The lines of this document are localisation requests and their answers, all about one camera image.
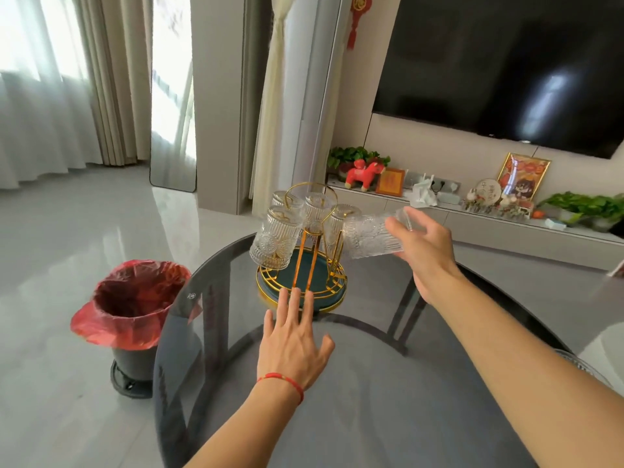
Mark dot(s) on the person's left hand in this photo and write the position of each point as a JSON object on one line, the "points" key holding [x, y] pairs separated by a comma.
{"points": [[290, 348]]}

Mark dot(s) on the person's right hand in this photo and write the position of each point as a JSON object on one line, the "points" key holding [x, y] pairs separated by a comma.
{"points": [[431, 260]]}

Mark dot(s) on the person's left little finger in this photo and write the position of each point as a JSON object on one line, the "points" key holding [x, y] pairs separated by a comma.
{"points": [[268, 326]]}

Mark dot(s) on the person's right thumb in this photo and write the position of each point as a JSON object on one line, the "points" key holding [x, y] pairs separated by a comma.
{"points": [[399, 238]]}

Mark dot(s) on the person's left middle finger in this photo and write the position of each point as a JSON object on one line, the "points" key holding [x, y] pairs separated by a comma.
{"points": [[296, 307]]}

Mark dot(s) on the person's left thumb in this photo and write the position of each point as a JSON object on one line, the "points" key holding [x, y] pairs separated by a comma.
{"points": [[326, 347]]}

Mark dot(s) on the ribbed clear glass cup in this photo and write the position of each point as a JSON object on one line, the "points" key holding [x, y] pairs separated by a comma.
{"points": [[337, 229], [368, 236], [281, 199], [318, 209], [275, 238]]}

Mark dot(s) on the person's right forearm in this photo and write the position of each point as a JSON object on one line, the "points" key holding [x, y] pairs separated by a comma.
{"points": [[512, 365]]}

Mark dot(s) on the person's left forearm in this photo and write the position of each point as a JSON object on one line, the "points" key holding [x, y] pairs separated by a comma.
{"points": [[243, 428]]}

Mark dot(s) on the gold cup rack teal tray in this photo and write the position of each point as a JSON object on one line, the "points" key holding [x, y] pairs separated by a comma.
{"points": [[312, 277]]}

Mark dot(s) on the crumpled white tissue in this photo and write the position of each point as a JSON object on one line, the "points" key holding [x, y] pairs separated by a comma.
{"points": [[420, 195]]}

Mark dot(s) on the orange framed picture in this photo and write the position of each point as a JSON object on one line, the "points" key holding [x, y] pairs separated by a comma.
{"points": [[390, 182]]}

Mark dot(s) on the pale blue tissue box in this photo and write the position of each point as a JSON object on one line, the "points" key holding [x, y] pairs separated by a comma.
{"points": [[448, 198]]}

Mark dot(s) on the white router with antennas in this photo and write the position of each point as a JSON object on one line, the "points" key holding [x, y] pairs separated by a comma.
{"points": [[428, 181]]}

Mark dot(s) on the red toy horse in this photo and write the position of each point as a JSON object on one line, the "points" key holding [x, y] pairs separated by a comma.
{"points": [[363, 175]]}

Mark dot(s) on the long white television cabinet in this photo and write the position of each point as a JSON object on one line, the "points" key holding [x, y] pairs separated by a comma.
{"points": [[487, 229]]}

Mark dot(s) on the small green leafy plant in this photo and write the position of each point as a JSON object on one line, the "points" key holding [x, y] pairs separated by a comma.
{"points": [[353, 154]]}

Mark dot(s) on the round white decorative plaque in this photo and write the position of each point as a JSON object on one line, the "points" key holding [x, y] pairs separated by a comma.
{"points": [[488, 190]]}

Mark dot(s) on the group of small figurines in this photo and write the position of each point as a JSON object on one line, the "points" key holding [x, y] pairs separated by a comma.
{"points": [[497, 207]]}

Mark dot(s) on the red plastic bin bag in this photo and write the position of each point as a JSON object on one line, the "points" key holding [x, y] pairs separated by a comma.
{"points": [[136, 297]]}

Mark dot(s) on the gold framed colourful picture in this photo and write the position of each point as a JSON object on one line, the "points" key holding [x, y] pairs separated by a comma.
{"points": [[522, 175]]}

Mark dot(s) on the dark grey trash bin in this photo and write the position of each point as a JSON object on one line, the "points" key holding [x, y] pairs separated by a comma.
{"points": [[134, 367]]}

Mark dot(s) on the small pale blue box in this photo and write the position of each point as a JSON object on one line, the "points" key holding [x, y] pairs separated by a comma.
{"points": [[555, 224]]}

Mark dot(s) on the grey sheer curtain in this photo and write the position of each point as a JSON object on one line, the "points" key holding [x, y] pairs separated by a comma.
{"points": [[314, 92]]}

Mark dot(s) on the cream tied curtain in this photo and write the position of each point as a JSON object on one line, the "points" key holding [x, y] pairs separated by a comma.
{"points": [[273, 116]]}

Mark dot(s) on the large green leafy plant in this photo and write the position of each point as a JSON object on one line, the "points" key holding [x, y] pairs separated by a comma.
{"points": [[585, 207]]}

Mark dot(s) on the black flat screen television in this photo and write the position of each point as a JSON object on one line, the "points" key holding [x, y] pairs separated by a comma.
{"points": [[487, 58]]}

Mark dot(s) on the clear glass dish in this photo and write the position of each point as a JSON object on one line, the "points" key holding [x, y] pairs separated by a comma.
{"points": [[587, 365]]}

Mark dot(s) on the tall standing mirror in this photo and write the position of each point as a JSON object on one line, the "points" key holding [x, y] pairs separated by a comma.
{"points": [[173, 102]]}

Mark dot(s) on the beige pleated curtain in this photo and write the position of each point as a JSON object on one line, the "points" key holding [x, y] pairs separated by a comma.
{"points": [[114, 77]]}

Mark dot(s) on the white sheer curtain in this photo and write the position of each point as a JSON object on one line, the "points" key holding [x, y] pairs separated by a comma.
{"points": [[39, 92]]}

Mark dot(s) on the grey wall socket strip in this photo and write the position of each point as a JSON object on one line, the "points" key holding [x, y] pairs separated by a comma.
{"points": [[446, 182]]}

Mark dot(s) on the black metal table frame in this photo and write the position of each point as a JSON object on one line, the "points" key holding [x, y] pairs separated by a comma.
{"points": [[399, 316]]}

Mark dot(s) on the red knot wall ornament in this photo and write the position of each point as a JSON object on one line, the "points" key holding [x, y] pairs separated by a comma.
{"points": [[360, 14]]}

